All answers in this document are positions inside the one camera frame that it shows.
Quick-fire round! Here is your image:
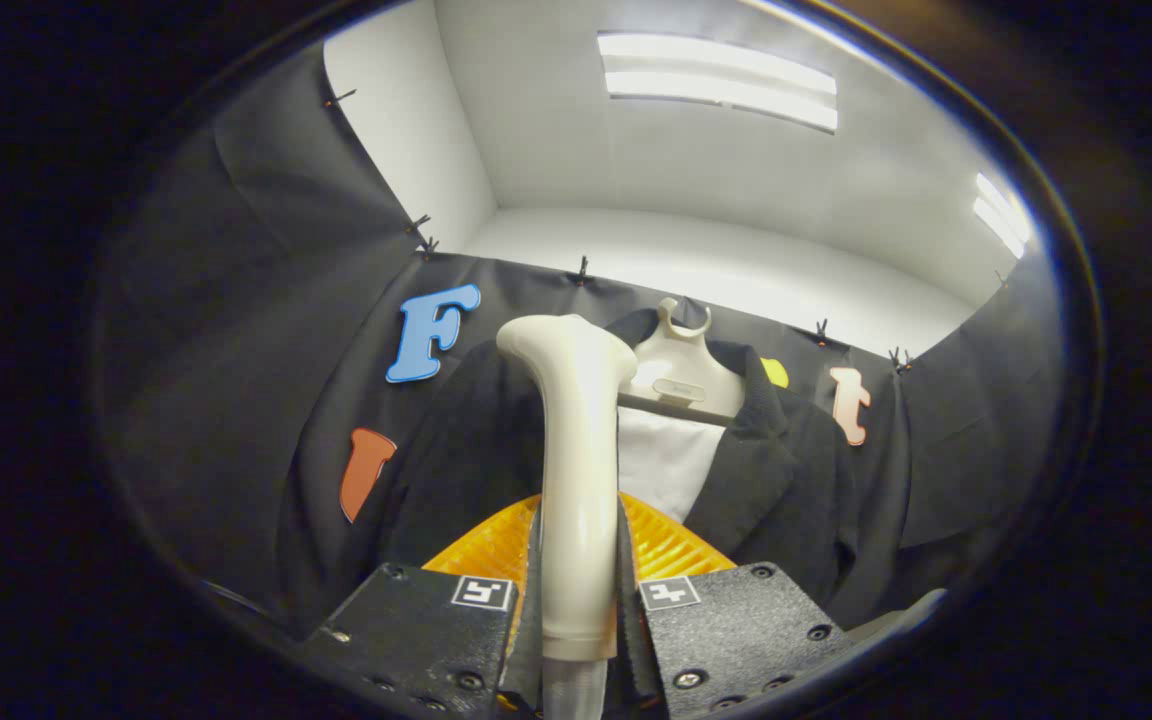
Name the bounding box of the large ceiling light panel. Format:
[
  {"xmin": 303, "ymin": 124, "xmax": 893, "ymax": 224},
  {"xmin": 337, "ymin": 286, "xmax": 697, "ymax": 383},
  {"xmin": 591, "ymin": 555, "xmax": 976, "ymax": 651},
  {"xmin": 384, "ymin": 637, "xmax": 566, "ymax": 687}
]
[{"xmin": 596, "ymin": 32, "xmax": 839, "ymax": 134}]

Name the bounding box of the white plastic hanger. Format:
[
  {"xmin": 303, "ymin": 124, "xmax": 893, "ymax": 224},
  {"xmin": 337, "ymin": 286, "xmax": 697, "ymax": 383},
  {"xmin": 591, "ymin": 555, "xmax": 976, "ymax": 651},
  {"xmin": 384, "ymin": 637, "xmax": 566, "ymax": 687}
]
[{"xmin": 618, "ymin": 297, "xmax": 745, "ymax": 429}]

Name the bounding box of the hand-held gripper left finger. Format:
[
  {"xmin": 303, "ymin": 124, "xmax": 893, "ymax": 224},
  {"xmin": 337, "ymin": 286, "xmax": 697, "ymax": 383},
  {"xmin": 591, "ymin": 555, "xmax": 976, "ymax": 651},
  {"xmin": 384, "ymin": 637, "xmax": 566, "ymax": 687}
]
[{"xmin": 301, "ymin": 493, "xmax": 545, "ymax": 719}]

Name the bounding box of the black suit jacket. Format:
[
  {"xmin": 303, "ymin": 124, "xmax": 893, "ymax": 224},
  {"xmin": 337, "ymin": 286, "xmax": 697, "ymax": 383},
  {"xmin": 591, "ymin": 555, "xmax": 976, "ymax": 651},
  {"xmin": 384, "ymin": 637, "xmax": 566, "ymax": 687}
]
[{"xmin": 276, "ymin": 308, "xmax": 862, "ymax": 641}]

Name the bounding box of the row of black cloth clips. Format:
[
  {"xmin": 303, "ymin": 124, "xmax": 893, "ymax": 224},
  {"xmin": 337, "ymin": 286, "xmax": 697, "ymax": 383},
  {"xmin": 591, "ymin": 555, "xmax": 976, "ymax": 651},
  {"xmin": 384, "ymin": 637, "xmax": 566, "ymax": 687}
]
[{"xmin": 326, "ymin": 88, "xmax": 1012, "ymax": 376}]

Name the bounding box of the black backdrop cloth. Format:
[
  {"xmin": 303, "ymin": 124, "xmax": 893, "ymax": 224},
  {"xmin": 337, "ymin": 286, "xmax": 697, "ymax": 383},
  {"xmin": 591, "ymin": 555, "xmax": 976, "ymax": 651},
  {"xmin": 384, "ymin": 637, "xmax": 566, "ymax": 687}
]
[{"xmin": 86, "ymin": 40, "xmax": 1067, "ymax": 641}]

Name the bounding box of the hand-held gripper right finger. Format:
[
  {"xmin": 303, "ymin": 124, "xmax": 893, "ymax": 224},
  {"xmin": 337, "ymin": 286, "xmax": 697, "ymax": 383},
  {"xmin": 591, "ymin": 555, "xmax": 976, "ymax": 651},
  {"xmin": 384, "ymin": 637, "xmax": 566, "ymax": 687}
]
[{"xmin": 618, "ymin": 493, "xmax": 852, "ymax": 719}]

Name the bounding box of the small ceiling light panel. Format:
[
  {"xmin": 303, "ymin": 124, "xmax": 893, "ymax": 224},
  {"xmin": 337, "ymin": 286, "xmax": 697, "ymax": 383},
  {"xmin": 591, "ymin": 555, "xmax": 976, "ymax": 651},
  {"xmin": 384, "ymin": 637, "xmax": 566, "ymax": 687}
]
[{"xmin": 971, "ymin": 172, "xmax": 1032, "ymax": 259}]

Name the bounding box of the white garment steamer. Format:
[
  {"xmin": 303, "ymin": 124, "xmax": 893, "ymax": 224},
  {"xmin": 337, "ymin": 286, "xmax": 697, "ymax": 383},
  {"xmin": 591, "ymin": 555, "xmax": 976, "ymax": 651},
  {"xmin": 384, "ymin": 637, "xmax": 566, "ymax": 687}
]
[{"xmin": 496, "ymin": 314, "xmax": 639, "ymax": 720}]

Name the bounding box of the white shirt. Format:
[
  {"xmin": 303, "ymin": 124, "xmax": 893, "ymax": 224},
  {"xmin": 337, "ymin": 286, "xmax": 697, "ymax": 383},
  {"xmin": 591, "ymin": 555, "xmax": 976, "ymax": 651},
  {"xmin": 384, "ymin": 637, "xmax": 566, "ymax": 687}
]
[{"xmin": 618, "ymin": 405, "xmax": 727, "ymax": 526}]

